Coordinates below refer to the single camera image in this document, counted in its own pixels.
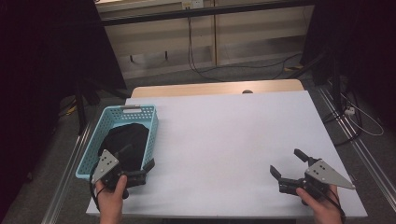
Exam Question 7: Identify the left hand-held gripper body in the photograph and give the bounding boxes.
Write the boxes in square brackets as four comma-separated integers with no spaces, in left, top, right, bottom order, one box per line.
[91,148,148,190]

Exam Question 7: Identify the black tripod stand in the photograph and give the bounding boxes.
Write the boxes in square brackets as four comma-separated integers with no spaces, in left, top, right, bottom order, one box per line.
[74,77,132,136]

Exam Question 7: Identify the light blue plastic basket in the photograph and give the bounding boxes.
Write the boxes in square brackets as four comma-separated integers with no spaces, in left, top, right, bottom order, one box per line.
[75,105,160,181]

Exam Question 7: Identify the white floor cable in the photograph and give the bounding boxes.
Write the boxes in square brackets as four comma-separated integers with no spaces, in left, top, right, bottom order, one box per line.
[340,92,386,137]

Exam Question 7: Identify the narrow black curtain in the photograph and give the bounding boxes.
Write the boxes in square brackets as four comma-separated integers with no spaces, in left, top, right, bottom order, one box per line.
[300,0,396,132]

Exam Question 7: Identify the black pants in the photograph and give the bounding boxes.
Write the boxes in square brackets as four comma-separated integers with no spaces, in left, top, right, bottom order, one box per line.
[97,122,150,173]

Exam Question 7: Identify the black hanging cable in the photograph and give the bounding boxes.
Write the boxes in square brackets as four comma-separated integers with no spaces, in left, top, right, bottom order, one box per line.
[186,15,225,83]

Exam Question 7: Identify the hand-held gripper black cable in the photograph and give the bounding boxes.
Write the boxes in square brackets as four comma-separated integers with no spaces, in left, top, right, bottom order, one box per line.
[323,186,347,224]
[89,166,101,213]

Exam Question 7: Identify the wide black curtain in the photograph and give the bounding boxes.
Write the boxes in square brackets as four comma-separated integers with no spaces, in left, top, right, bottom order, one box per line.
[0,0,129,216]

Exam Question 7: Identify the person's right hand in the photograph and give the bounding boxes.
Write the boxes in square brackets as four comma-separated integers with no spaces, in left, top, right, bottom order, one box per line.
[295,185,344,224]

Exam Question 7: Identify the person's left hand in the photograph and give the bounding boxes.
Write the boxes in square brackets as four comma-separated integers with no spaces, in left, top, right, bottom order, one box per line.
[94,175,129,224]

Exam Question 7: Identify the black metal stand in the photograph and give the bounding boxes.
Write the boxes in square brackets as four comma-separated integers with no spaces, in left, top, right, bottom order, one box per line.
[288,50,344,113]

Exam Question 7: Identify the metal floor rail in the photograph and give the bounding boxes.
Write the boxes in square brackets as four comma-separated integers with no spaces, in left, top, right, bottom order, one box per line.
[40,122,94,224]
[317,83,396,203]

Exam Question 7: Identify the black horizontal bar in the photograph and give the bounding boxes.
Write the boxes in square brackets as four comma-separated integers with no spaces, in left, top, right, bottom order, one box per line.
[101,0,316,27]

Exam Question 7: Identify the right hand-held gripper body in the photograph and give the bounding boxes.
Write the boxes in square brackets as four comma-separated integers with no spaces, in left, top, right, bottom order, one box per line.
[278,159,357,201]

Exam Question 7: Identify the right hand-held gripper black cable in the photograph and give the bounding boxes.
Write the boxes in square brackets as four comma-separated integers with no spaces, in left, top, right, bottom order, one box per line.
[323,186,347,224]

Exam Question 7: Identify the black cable bundle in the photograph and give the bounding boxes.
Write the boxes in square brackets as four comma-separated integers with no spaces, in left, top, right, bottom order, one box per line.
[321,90,363,147]

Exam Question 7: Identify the long black floor cable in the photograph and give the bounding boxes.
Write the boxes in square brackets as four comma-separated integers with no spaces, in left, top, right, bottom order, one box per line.
[199,52,304,80]

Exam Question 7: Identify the left hand-held gripper black cable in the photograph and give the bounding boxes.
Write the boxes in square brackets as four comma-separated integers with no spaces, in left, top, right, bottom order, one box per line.
[89,166,101,213]

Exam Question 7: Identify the white wall socket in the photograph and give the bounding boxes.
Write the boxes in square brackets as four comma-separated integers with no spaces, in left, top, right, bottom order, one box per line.
[181,0,205,9]

